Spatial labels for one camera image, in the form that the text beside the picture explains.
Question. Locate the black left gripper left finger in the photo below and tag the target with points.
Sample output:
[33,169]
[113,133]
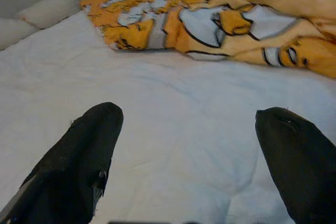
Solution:
[65,169]

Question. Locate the pale yellow cartoon blanket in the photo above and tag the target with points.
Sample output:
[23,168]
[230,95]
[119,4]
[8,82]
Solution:
[288,32]

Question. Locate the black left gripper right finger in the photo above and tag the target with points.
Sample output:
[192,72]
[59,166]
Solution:
[304,169]

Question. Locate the white quilted mattress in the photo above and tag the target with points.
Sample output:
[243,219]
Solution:
[170,90]

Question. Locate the cream bolster pillow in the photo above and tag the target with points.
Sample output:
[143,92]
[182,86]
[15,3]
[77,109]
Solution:
[47,9]

